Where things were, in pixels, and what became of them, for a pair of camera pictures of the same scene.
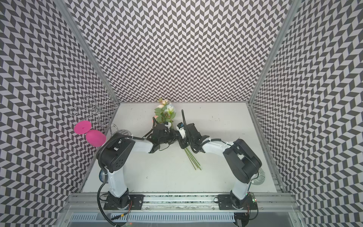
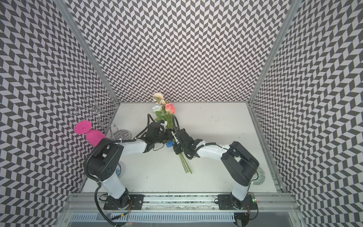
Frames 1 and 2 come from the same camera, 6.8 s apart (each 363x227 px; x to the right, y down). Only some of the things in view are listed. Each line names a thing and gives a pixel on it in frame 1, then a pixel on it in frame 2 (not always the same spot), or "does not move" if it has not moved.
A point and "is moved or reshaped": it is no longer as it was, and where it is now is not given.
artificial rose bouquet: [165, 112] is moved or reshaped
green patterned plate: [260, 178] does not move
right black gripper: [182, 145] → [177, 151]
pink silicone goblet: [95, 138] does not move
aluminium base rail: [271, 202] does not move
